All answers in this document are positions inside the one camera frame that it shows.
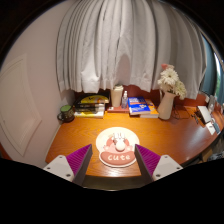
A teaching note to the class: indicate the white jug vase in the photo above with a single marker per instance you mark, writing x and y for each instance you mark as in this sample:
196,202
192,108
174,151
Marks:
165,106

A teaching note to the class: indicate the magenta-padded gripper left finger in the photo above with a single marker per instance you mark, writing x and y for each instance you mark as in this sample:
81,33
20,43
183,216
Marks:
60,166

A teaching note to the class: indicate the blue covered book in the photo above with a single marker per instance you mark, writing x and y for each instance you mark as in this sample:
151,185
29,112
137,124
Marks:
138,106

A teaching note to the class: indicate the white flower bouquet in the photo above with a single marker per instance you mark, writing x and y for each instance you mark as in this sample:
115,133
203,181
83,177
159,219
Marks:
170,78

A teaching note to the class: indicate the yellow covered book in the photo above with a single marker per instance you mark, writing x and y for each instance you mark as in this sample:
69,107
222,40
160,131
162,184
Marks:
95,99

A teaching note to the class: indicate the dark green mug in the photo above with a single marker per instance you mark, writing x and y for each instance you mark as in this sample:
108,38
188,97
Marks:
66,114

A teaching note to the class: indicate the white flat device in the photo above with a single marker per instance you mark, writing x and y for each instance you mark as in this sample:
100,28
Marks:
204,114

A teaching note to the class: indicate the white curtain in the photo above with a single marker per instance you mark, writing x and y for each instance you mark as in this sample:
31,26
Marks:
126,43

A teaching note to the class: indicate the white and pink cartoon mouse pad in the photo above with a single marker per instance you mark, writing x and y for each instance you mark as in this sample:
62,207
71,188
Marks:
116,158

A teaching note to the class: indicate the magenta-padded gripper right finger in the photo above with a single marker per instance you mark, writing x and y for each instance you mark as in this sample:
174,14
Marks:
165,165

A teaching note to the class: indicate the orange covered book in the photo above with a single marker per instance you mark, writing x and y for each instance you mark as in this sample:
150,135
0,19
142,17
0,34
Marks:
153,113

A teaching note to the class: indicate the cream lidded tumbler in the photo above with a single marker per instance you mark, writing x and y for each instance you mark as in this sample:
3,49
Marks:
116,96

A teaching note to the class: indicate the white framed wall panel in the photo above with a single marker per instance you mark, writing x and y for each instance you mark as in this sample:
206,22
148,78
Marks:
18,106

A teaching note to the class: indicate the dark red book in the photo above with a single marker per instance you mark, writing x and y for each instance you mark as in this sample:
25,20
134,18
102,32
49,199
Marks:
116,109

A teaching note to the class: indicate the black paperback book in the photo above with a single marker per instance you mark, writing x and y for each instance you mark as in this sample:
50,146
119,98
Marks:
89,105
89,109

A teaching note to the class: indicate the clear spray bottle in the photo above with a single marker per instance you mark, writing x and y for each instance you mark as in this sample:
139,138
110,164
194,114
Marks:
124,101

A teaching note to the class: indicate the white computer mouse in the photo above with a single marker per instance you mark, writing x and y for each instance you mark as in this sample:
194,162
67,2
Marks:
120,145

